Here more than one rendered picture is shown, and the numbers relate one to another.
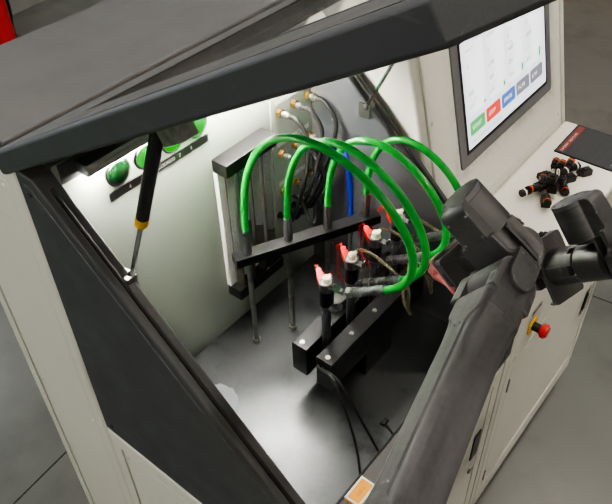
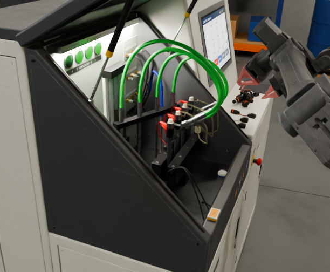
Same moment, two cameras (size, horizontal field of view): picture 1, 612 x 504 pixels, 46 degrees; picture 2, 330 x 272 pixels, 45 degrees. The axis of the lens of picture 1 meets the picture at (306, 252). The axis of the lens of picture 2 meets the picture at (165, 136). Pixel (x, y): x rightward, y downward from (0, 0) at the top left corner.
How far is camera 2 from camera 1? 0.59 m
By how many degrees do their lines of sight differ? 22
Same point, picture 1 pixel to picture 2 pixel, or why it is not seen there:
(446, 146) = (203, 73)
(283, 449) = not seen: hidden behind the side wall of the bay
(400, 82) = (183, 37)
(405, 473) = (303, 76)
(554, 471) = (263, 262)
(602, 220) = (306, 49)
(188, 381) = (127, 151)
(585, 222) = not seen: hidden behind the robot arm
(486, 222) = (275, 31)
